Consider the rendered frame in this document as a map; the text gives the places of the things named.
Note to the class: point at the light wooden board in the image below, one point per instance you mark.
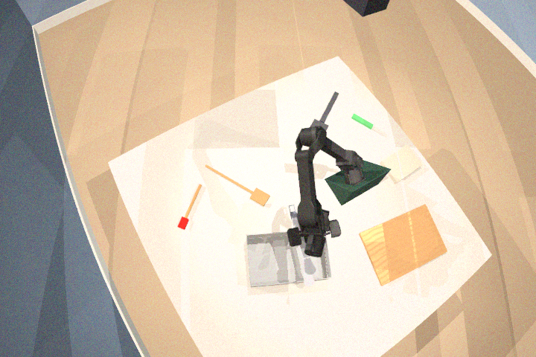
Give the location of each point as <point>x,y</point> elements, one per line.
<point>402,244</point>

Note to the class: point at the wooden stick with red block end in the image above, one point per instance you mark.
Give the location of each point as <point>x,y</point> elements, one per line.
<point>184,221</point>

